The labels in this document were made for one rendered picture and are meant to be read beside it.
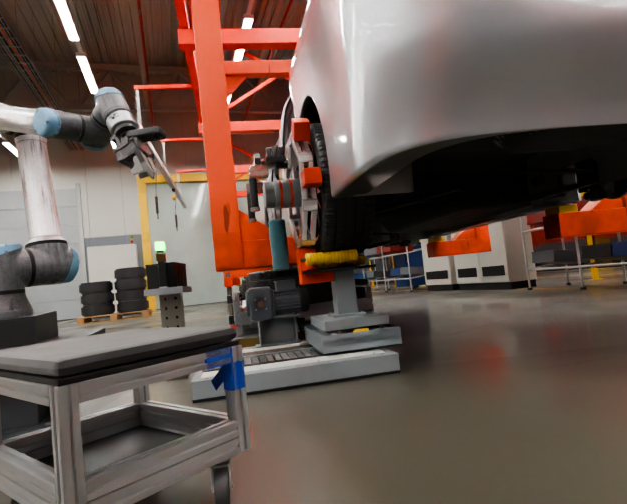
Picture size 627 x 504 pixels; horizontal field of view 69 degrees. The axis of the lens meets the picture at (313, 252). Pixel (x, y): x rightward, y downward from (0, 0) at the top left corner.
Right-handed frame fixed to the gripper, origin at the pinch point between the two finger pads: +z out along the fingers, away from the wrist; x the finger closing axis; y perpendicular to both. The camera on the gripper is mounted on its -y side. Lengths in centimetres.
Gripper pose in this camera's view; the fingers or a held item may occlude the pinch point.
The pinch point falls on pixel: (153, 174)
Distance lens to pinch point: 150.8
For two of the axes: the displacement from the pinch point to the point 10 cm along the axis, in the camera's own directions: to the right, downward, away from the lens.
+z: 4.9, 8.1, -3.2
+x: -2.6, -2.2, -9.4
